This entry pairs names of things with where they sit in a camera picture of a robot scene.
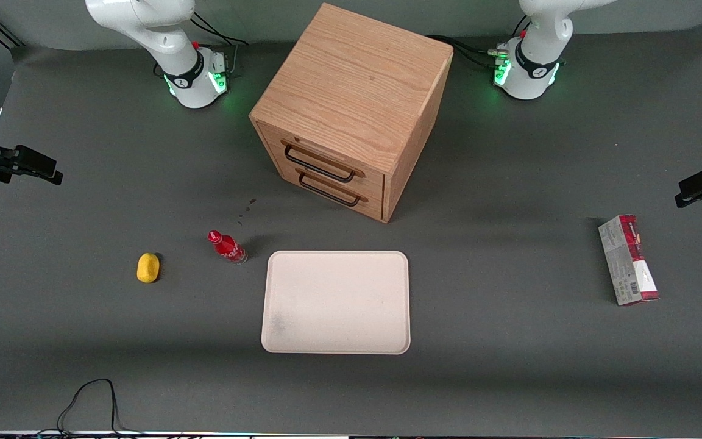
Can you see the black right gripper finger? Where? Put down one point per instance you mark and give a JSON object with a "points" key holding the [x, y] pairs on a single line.
{"points": [[34, 163]]}

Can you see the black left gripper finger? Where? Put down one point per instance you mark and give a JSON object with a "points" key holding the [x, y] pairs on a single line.
{"points": [[701, 186]]}

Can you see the small red coke bottle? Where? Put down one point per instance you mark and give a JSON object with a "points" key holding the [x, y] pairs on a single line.
{"points": [[226, 247]]}

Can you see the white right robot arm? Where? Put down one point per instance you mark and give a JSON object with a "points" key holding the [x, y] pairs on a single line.
{"points": [[162, 36]]}

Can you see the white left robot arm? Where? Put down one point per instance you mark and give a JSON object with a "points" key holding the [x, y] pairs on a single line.
{"points": [[537, 55]]}

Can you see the cream rectangular plastic tray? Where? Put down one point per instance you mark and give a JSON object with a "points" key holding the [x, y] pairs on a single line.
{"points": [[336, 302]]}

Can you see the red and grey carton box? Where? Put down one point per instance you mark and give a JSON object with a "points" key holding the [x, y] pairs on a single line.
{"points": [[625, 262]]}

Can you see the yellow lemon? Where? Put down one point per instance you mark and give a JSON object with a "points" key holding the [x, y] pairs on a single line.
{"points": [[148, 268]]}

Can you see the dark grey table mat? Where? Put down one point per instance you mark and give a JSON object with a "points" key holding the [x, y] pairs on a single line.
{"points": [[509, 378]]}

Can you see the wooden drawer front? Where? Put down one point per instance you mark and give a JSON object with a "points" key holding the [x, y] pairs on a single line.
{"points": [[326, 160], [363, 207]]}

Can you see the oak wooden drawer cabinet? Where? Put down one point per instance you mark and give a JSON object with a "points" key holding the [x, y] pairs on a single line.
{"points": [[357, 79]]}

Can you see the black aluminium frame bar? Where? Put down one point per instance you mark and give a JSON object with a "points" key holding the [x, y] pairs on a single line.
{"points": [[0, 30]]}

